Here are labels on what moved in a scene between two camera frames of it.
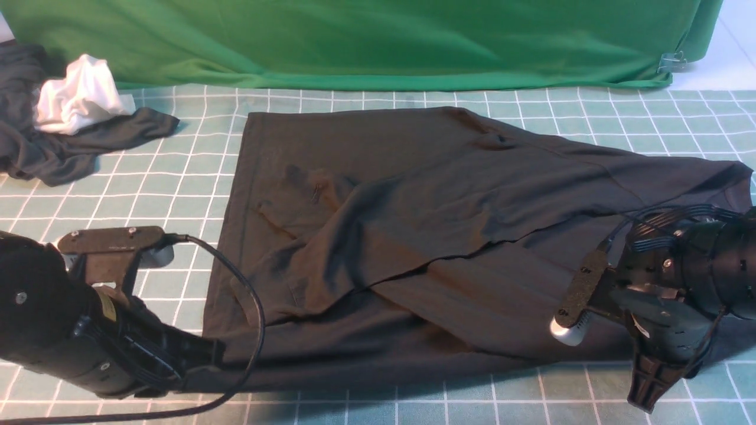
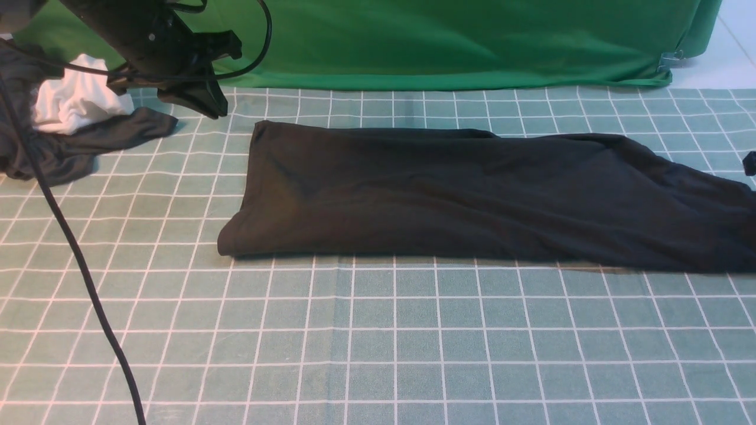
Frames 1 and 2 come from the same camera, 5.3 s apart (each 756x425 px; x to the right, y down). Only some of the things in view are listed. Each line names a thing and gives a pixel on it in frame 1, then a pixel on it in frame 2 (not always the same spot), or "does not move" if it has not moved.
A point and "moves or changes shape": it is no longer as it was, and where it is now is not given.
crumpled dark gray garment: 28,152 does not move
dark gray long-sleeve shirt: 424,245 moves or changes shape
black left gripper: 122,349 → 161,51
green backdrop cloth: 365,45 does not move
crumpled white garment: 89,94 does not move
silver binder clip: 672,62 does not move
